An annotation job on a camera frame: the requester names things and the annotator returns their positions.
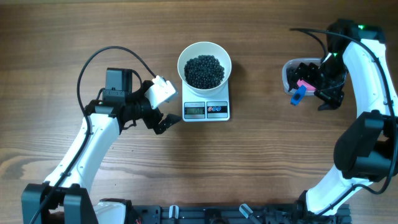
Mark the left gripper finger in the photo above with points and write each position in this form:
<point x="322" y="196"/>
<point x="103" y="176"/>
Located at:
<point x="170" y="120"/>
<point x="160" y="128"/>

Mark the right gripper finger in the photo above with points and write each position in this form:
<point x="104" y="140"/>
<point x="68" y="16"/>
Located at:
<point x="301" y="72"/>
<point x="314" y="77"/>

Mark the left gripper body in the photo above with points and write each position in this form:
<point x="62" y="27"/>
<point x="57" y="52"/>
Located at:
<point x="142" y="109"/>

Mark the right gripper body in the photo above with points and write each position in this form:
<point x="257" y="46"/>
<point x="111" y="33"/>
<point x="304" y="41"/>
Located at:
<point x="332" y="70"/>

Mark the pink scoop blue handle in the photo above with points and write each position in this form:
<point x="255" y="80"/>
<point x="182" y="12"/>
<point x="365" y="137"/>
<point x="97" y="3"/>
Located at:
<point x="304" y="89"/>

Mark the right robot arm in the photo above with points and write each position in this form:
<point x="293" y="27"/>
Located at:
<point x="366" y="153"/>

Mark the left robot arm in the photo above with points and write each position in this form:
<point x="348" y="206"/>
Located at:
<point x="64" y="195"/>

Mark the white digital kitchen scale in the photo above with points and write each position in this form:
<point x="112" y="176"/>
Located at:
<point x="205" y="108"/>

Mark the black beans in bowl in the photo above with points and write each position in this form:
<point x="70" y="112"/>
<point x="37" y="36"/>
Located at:
<point x="204" y="72"/>

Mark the white bowl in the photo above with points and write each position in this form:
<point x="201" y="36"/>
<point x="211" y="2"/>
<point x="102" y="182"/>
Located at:
<point x="205" y="48"/>

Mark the black beans in container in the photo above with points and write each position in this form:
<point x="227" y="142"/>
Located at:
<point x="292" y="82"/>

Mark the clear plastic container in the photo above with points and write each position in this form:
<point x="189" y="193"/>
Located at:
<point x="291" y="65"/>

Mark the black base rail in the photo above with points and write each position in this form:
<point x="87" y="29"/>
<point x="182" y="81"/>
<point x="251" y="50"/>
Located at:
<point x="272" y="213"/>

